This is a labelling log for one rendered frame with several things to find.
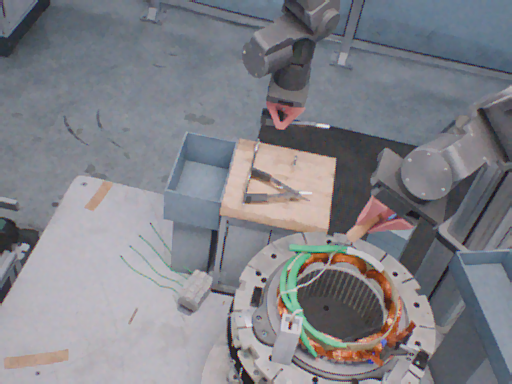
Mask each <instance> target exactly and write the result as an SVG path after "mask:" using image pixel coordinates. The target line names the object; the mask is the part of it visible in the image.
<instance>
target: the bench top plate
mask: <svg viewBox="0 0 512 384"><path fill-rule="evenodd" d="M103 181H106V182H109V183H112V184H113V185H112V187H111V189H110V190H109V192H107V195H106V196H105V197H104V198H103V200H102V201H101V203H100V204H99V206H98V207H97V208H95V210H94V212H91V211H90V210H88V209H86V208H84V207H85V206H86V204H87V203H88V202H89V201H90V199H91V198H92V196H94V193H95V192H97V190H98V189H99V187H100V186H101V184H102V183H103ZM163 218H164V195H162V194H159V193H156V192H149V191H146V190H143V189H140V188H132V187H129V186H126V185H123V184H116V183H113V182H110V181H107V180H100V179H96V178H93V177H90V176H80V175H78V176H77V177H76V178H75V179H74V180H73V182H72V184H71V185H70V187H69V188H68V191H67V192H66V193H65V195H64V198H63V200H61V202H60V204H59V206H58V208H57V209H56V211H55V213H54V215H53V217H52V218H51V219H50V222H49V224H48V225H47V226H46V229H45V231H44V232H43V233H42V235H41V237H40V239H39V241H38V242H37V244H36V246H35V248H34V250H32V254H31V255H30V257H29V258H28V259H27V263H25V265H24V267H23V268H22V271H21V272H20V274H19V275H18V276H17V280H16V281H15V282H14V284H13V285H12V288H11V289H10V291H9V293H8V294H7V297H6V298H5V300H4V301H3V302H2V306H1V307H0V384H200V380H201V375H202V372H203V366H204V364H205V362H206V359H207V356H208V354H209V353H210V351H211V348H212V347H213V345H214V344H215V342H216V340H218V339H219V337H220V336H221V335H222V334H223V333H224V332H225V327H226V320H227V317H228V316H229V315H228V310H229V307H230V305H231V303H232V299H233V298H234V297H231V296H228V295H220V294H216V293H212V292H211V291H209V294H208V296H207V298H206V299H204V300H203V302H202V303H200V307H199V309H198V310H197V311H196V312H192V315H191V316H187V315H185V314H184V313H182V312H180V311H178V309H177V307H178V305H179V304H177V302H178V299H179V293H180V291H181V290H182V286H181V285H180V284H179V283H181V284H183V285H184V284H185V283H188V280H189V279H191V277H192V275H188V274H184V273H180V272H179V273H180V274H182V275H184V276H185V277H187V278H188V279H185V278H184V277H183V276H181V275H178V274H176V273H175V272H174V271H170V268H169V267H171V253H170V251H172V238H173V221H171V220H164V219H163ZM149 221H150V222H151V223H152V224H153V227H154V228H155V229H156V231H157V232H158V234H159V235H160V236H161V238H162V239H163V240H164V242H165V244H166V245H167V246H168V247H169V249H170V251H169V250H168V248H167V247H165V244H164V243H163V242H162V241H161V239H160V237H159V236H158V235H157V233H156V232H155V231H154V229H153V227H152V226H151V224H149ZM136 233H138V234H139V235H140V236H142V237H143V238H144V240H147V241H148V243H149V244H151V245H152V247H154V248H155V250H156V251H157V252H158V253H159V254H160V256H161V257H162V258H163V259H164V261H165V262H166V263H167V264H168V266H169V267H168V266H167V265H166V264H165V263H164V262H163V260H162V259H160V256H159V255H157V254H156V251H154V250H153V249H152V247H150V246H149V245H148V244H147V243H146V242H145V241H144V240H143V239H141V238H140V236H139V235H137V234H136ZM128 244H129V245H131V246H132V248H135V249H136V251H137V252H140V254H141V255H142V256H144V258H145V259H146V260H148V263H149V264H151V265H152V267H153V268H154V269H155V270H156V271H157V272H159V273H160V275H164V276H166V277H168V278H169V279H175V280H176V281H178V282H179V283H176V282H175V281H172V280H169V279H166V278H164V277H162V276H160V275H158V274H157V273H156V272H155V271H154V270H153V269H152V268H151V267H150V266H149V265H148V263H147V262H146V261H145V260H144V259H143V258H142V257H141V256H140V255H139V254H138V253H137V252H136V251H134V250H133V249H132V248H130V246H129V245H128ZM119 254H120V255H121V256H123V259H124V260H126V261H127V264H129V265H130V266H131V267H132V268H134V269H136V271H138V272H140V273H142V274H144V275H145V276H148V277H150V278H152V279H153V280H155V281H156V282H157V283H158V284H160V285H162V286H166V288H162V287H160V286H159V285H157V284H156V283H155V282H153V281H152V280H150V279H148V278H147V277H145V276H142V275H140V274H139V273H138V272H135V271H134V270H132V269H131V268H130V267H129V266H128V265H127V264H126V263H125V262H124V261H123V259H122V258H121V257H120V256H119ZM167 287H172V288H174V289H175V290H176V291H178V293H176V291H174V290H172V289H171V288H167ZM67 349H68V354H69V361H64V362H60V363H55V364H45V365H38V366H31V367H25V368H17V369H10V370H4V358H9V357H18V356H25V355H32V354H39V353H45V352H51V351H60V350H67Z"/></svg>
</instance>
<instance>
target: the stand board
mask: <svg viewBox="0 0 512 384"><path fill-rule="evenodd" d="M255 149H256V141H248V140H245V139H241V138H240V139H239V142H238V145H237V148H236V153H235V157H234V160H233V162H232V169H231V171H230V174H229V177H228V183H227V186H226V189H225V192H224V198H223V200H222V204H221V212H220V215H225V216H228V217H232V218H236V219H244V220H248V221H252V222H256V223H263V224H267V225H271V226H274V227H282V228H286V229H289V230H293V231H301V232H310V231H326V233H327V231H328V227H329V219H330V206H331V199H332V192H333V185H334V171H335V164H336V158H333V157H325V156H321V155H318V154H314V153H306V152H302V151H299V150H295V149H287V148H283V147H279V146H275V145H267V144H264V143H260V144H259V147H258V150H257V153H256V161H255V164H254V168H256V169H260V170H261V171H264V172H267V173H269V174H271V175H272V176H271V177H274V178H275V179H277V180H279V181H281V182H283V184H287V186H289V187H291V188H293V189H295V190H299V191H307V192H312V194H301V196H303V197H305V198H307V199H309V200H311V202H309V201H306V200H301V199H299V198H296V197H290V200H289V204H288V206H286V201H287V198H282V199H275V200H267V202H251V201H245V204H244V209H242V208H241V204H242V201H243V197H244V191H245V188H246V184H247V181H248V175H249V172H250V168H251V165H252V158H253V155H254V152H255ZM295 155H297V160H296V165H295V171H294V172H291V170H292V165H293V161H294V158H295ZM283 192H287V191H285V190H284V189H283V188H279V187H275V184H273V183H271V182H270V183H269V182H267V181H265V180H261V179H260V178H257V177H256V176H252V177H251V180H250V184H249V187H248V193H267V195H270V194H277V193H283Z"/></svg>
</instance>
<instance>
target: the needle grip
mask: <svg viewBox="0 0 512 384"><path fill-rule="evenodd" d="M382 219H383V215H382V212H381V213H380V214H379V215H377V216H375V217H373V218H371V220H367V222H365V223H363V224H360V225H357V224H356V225H355V226H354V227H353V228H351V229H350V231H348V232H347V233H346V236H347V239H348V240H350V241H351V242H352V243H355V242H356V241H357V240H358V239H360V238H361V237H362V236H363V235H364V234H365V233H367V231H369V230H370V229H371V228H372V227H373V226H374V225H375V224H377V223H378V222H379V221H380V220H382Z"/></svg>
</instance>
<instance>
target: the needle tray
mask: <svg viewBox="0 0 512 384"><path fill-rule="evenodd" d="M448 267H449V270H450V271H451V273H452V277H453V278H454V281H455V282H456V285H457V288H458V291H459V292H460V295H461V296H462V300H463V302H464V304H465V308H463V311H462V312H461V313H460V315H459V316H458V318H457V320H455V322H454V324H453V325H452V326H451V328H450V330H449V331H448V333H446V336H445V337H444V338H443V340H442V342H441V343H440V345H438V348H437V349H436V350H435V351H434V354H433V355H432V356H431V358H430V360H429V361H428V362H427V365H428V367H429V370H430V375H431V376H432V379H433V381H434V384H512V250H511V249H506V250H474V251H459V252H456V253H455V255H454V257H452V261H450V263H449V265H448Z"/></svg>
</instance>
